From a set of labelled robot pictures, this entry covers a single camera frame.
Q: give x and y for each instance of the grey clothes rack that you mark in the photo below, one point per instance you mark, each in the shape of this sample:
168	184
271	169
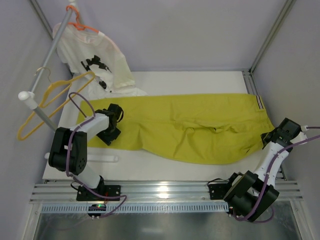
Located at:
52	49

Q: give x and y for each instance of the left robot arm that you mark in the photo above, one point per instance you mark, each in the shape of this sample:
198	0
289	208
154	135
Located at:
69	153

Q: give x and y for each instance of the yellow-green trousers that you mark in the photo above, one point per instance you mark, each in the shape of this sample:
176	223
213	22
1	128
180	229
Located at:
206	129

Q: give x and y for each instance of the white printed t-shirt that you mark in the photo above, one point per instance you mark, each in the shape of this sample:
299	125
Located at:
85	51

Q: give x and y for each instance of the yellow velvet hanger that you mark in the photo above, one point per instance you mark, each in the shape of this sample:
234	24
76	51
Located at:
54	91

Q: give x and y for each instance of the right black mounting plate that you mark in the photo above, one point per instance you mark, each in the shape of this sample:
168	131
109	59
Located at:
217	191

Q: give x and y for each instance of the orange plastic hanger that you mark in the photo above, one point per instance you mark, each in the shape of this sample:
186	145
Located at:
79	26

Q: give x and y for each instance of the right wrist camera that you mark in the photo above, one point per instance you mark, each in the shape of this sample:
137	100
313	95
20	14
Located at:
303	135

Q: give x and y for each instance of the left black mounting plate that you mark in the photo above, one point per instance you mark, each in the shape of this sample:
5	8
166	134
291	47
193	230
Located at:
105	193

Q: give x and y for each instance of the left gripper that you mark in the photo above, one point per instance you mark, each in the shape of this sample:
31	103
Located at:
108	134

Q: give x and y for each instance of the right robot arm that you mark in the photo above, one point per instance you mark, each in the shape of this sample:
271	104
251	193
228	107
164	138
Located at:
254	192

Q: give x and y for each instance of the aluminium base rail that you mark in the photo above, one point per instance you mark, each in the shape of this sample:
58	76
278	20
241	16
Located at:
136	191

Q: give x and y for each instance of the black mounting plate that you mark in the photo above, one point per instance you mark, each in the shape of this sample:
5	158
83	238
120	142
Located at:
217	191
105	193

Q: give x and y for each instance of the slotted cable duct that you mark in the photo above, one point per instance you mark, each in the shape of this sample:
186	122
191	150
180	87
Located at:
135	208

